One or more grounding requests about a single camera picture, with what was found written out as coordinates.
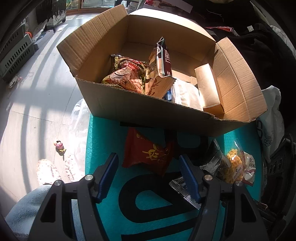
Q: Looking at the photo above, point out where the clear bag yellow waffle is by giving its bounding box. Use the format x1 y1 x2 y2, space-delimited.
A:
218 139 246 184

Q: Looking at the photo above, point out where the white red plum snack bag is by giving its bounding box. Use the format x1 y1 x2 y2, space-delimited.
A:
242 152 256 186

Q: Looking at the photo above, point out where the silver grey snack packet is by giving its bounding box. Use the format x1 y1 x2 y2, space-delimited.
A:
169 139 223 210

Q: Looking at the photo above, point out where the red gold snack packet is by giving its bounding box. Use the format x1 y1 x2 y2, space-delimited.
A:
122 128 171 172

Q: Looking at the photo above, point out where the blue blueberry drink tube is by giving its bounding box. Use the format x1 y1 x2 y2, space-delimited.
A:
163 88 174 102

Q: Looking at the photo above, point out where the dark brown snack packet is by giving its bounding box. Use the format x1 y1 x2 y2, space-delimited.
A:
145 37 176 98

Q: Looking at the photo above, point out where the grey fleece blanket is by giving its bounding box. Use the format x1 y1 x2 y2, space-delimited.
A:
4 184 86 241

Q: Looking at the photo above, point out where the small pink toy figure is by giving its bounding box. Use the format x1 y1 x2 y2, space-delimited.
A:
54 141 66 156

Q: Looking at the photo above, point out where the teal foam mat black print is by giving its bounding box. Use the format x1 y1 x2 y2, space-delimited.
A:
84 114 265 241

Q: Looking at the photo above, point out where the white plastic shopping bag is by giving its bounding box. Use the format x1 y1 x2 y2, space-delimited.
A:
256 85 285 163

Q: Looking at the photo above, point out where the brown cardboard box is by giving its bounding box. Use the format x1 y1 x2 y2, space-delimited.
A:
57 5 267 137

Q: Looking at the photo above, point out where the grey green plastic crate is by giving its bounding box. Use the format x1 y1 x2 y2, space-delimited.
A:
1 34 35 82

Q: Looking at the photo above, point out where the small red wrapper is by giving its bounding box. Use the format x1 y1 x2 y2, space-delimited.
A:
205 26 240 37

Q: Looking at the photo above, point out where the pile of dark clothes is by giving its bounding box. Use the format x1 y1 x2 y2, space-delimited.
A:
189 1 295 95

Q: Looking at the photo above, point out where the black folded panel heater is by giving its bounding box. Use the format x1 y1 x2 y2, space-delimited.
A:
36 0 66 30

